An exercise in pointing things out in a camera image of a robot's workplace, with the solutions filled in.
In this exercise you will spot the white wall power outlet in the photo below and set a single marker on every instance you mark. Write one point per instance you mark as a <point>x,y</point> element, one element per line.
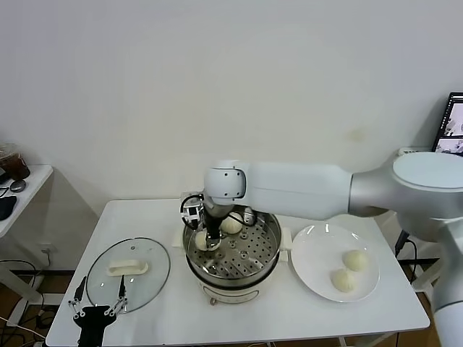
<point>47,248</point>

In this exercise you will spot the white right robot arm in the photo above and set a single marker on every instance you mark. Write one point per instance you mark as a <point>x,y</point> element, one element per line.
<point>307,191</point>

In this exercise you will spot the white round plate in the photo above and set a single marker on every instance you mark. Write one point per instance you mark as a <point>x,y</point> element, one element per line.
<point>318,260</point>

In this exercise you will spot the white steamed baozi bun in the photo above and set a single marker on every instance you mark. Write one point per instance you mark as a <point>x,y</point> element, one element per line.
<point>343,280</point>
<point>355,260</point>
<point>232,225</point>
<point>200,241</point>

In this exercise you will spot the plastic cup of iced coffee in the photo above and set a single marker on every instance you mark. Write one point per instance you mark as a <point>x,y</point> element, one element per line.
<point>16,166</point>

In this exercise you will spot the open grey laptop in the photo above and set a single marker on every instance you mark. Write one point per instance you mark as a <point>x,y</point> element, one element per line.
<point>452,119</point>

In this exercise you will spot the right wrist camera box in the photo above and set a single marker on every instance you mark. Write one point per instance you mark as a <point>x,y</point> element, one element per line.
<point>191,213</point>

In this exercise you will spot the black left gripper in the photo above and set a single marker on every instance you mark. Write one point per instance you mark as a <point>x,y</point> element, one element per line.
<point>92,321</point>

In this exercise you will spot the white electric cooker pot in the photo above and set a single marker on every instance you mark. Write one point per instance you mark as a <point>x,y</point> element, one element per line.
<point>231,292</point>

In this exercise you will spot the white side desk with label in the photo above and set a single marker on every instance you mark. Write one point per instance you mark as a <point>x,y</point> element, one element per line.
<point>421,285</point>

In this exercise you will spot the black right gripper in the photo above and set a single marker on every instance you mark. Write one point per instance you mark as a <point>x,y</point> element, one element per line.
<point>213,227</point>

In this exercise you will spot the small round grey disc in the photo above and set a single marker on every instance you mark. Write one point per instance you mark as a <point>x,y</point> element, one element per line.
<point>17,186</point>

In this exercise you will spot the perforated steel steamer basket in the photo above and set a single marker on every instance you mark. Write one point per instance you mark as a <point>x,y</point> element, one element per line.
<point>253,253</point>

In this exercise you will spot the plain white side desk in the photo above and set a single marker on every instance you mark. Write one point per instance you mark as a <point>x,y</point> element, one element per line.
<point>32,180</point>

